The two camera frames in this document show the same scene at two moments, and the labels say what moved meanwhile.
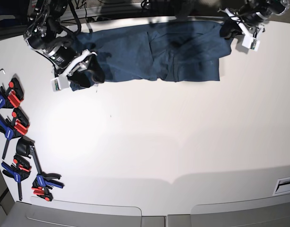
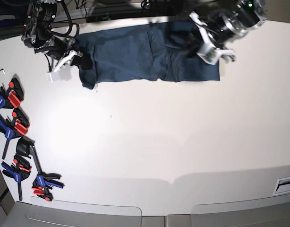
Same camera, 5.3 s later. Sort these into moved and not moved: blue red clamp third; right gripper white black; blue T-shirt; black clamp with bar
Moved: right gripper white black
Not moved: blue red clamp third; black clamp with bar; blue T-shirt
